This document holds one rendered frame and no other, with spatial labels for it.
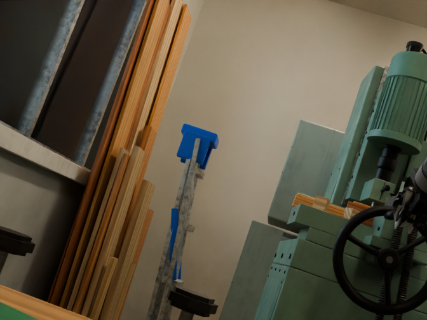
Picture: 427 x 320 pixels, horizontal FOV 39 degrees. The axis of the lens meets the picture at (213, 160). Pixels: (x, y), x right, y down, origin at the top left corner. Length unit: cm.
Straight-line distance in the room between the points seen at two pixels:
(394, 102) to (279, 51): 261
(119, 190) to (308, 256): 145
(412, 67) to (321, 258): 70
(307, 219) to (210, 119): 270
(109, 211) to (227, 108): 173
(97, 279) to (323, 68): 238
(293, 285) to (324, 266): 11
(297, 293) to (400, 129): 62
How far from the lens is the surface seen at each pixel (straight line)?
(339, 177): 224
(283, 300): 185
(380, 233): 180
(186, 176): 262
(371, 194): 202
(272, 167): 438
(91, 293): 308
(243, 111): 447
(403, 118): 205
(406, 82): 209
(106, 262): 311
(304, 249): 185
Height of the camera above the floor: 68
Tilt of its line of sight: 8 degrees up
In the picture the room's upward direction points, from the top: 19 degrees clockwise
